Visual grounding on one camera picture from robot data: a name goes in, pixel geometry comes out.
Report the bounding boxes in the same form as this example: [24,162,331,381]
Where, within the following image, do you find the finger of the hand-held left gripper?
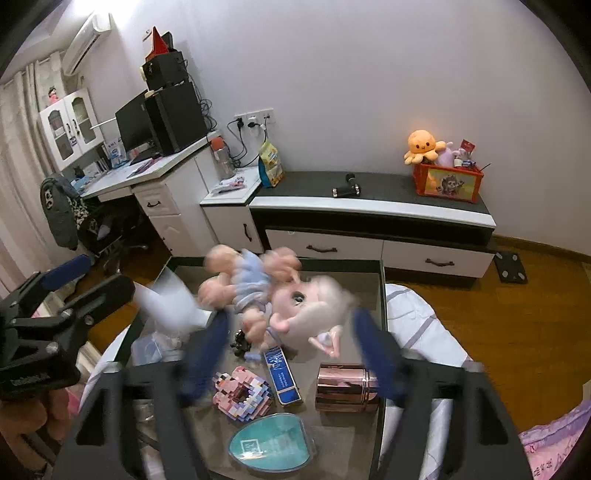
[32,273,136,344]
[0,254,93,319]

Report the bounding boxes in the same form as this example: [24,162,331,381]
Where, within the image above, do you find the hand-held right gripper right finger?
[351,308,527,480]

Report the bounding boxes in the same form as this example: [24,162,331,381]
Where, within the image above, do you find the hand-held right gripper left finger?
[51,307,232,480]

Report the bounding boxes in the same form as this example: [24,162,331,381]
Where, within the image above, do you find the pink block donut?
[212,366,274,422]

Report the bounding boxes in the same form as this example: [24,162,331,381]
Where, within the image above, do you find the dark blue slim box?
[262,346,304,407]

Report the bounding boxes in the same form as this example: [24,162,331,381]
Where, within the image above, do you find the big-headed doll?
[198,244,361,358]

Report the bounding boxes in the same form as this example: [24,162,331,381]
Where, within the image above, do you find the person's left hand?
[0,390,72,469]

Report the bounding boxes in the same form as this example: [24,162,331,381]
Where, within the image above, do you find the rose gold metal canister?
[316,362,380,412]

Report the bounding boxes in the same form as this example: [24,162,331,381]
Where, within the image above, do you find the striped bed sheet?
[78,282,472,480]

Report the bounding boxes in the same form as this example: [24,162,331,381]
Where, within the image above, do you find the clear plastic packet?
[130,330,188,367]

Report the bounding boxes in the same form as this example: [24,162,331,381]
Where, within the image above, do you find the black office chair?
[76,200,151,273]

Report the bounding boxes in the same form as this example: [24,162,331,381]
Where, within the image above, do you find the grey jacket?
[41,174,86,250]

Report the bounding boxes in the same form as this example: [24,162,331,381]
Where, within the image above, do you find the white desk with drawers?
[81,131,222,257]

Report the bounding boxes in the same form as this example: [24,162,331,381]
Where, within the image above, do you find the teal oval case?
[228,412,319,472]

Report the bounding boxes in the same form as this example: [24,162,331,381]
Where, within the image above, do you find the white side cabinet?
[200,166,264,254]

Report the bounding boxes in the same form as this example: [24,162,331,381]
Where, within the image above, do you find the blue and white boxes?
[104,138,127,167]

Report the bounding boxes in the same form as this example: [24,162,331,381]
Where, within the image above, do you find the pale curtain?
[0,53,70,296]

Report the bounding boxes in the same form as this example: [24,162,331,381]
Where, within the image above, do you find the white glass-door cabinet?
[37,88,105,172]

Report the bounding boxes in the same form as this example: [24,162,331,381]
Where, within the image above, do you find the black and white tv stand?
[249,172,497,280]

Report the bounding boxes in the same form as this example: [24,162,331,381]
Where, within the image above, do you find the black massage gun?
[331,173,361,198]

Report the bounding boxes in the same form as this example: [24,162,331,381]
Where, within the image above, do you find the black bathroom scale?
[493,251,528,284]

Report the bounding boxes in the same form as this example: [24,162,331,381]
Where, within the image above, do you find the black monitor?
[115,90,158,162]

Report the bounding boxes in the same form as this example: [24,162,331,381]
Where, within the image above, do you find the pink packet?
[215,174,247,192]

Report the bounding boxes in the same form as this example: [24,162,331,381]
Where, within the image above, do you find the red storage box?
[412,161,483,204]

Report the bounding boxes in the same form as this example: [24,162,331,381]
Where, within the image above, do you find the water bottle with red lid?
[211,137,236,180]

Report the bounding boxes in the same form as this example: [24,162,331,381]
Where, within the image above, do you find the black computer tower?
[145,80,208,155]

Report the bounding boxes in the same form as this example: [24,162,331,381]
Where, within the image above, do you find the yellow and blue snack bag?
[257,141,284,188]

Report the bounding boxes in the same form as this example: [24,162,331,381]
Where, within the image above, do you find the pink printed blanket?
[517,406,587,480]

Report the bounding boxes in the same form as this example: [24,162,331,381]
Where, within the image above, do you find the purple plush toy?
[436,142,462,168]

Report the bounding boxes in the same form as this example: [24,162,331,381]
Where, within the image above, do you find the orange octopus plush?
[404,130,448,165]

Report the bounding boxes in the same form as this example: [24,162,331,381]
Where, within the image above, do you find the black speaker box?
[141,52,189,90]

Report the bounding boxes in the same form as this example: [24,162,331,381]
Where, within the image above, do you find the white air conditioner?
[62,13,114,77]

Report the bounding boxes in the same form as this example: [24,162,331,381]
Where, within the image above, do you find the black power cable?
[228,117,251,169]

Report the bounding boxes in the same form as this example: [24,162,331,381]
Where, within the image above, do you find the white wall socket strip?
[234,109,276,127]

